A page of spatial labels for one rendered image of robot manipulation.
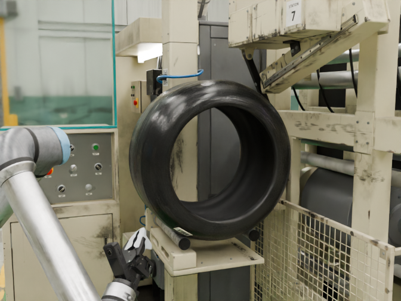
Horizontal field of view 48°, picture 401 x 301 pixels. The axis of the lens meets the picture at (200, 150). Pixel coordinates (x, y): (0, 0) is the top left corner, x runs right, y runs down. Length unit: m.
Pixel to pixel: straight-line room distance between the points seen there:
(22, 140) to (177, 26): 0.94
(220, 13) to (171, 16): 9.83
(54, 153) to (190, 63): 0.84
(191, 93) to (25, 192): 0.66
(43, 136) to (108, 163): 1.02
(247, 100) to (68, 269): 0.85
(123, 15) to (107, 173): 9.03
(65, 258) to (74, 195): 1.19
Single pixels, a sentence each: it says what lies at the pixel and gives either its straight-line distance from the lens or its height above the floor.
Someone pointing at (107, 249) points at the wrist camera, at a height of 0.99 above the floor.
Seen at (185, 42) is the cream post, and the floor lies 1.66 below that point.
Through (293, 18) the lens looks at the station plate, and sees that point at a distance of 1.53.
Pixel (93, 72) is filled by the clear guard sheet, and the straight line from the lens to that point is 2.25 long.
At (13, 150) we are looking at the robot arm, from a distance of 1.23.
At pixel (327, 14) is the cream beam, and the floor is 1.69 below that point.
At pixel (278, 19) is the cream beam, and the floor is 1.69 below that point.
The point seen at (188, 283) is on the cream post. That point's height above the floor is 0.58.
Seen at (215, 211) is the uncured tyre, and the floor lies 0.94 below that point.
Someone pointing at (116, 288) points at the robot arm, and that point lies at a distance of 1.33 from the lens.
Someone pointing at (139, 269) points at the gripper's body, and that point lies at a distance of 1.38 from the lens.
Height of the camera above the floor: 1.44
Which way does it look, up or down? 7 degrees down
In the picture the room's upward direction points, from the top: straight up
